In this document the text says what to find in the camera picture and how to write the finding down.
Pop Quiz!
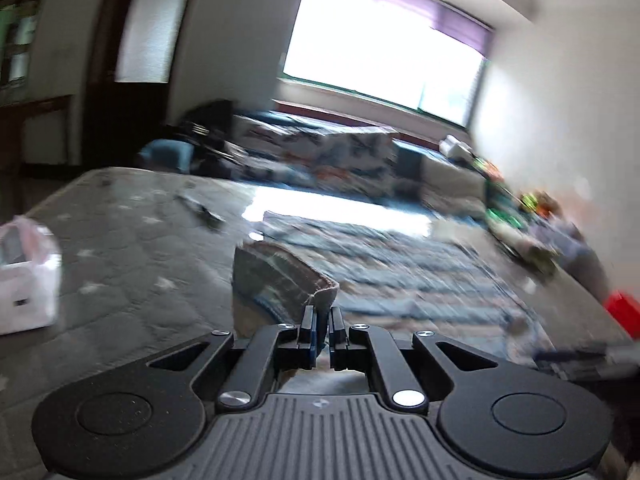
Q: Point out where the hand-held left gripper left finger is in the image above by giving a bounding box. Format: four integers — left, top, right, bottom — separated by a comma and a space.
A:
150, 305, 319, 409

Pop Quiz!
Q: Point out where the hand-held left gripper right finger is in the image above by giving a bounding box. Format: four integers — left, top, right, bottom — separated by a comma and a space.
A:
327, 306, 501, 411

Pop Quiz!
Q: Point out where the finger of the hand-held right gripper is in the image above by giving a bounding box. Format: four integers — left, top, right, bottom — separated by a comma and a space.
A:
534, 341, 640, 382

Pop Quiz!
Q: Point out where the blue patterned garment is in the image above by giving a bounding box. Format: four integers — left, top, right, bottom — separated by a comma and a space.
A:
231, 210, 553, 397

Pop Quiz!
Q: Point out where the red box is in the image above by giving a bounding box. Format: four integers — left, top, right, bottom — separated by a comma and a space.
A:
602, 290, 640, 341

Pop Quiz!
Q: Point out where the pile of colourful toys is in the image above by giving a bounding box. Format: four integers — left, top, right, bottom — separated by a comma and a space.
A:
439, 134, 583, 276

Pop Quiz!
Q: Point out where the small dark object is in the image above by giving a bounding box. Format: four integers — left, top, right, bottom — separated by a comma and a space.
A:
177, 193, 226, 231

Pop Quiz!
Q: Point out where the printed blanket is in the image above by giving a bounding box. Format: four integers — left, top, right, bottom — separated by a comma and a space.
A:
232, 111, 401, 203

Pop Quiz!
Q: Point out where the grey quilted mattress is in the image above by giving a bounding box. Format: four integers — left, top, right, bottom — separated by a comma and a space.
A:
0, 166, 640, 480

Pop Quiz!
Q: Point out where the grey cushion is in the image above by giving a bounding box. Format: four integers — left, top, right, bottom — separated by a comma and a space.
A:
419, 154, 490, 218

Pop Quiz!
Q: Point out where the black bag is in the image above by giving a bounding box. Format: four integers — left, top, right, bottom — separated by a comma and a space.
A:
167, 100, 246, 181

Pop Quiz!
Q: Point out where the blue stool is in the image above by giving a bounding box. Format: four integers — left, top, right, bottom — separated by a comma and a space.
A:
140, 139, 195, 175

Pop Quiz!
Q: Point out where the window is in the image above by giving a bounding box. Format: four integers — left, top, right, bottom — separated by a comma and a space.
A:
276, 0, 495, 129

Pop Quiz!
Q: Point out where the white plastic bag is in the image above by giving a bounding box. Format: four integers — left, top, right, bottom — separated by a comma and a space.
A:
0, 215, 63, 336

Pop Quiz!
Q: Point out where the dark wooden door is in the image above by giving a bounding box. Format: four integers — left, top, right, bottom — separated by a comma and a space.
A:
81, 0, 202, 177

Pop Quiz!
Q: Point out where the purple window blind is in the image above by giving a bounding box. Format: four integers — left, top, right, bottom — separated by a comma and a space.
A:
306, 0, 493, 52

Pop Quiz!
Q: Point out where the dark wooden cabinet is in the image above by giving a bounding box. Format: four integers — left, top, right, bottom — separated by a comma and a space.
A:
0, 94, 74, 167

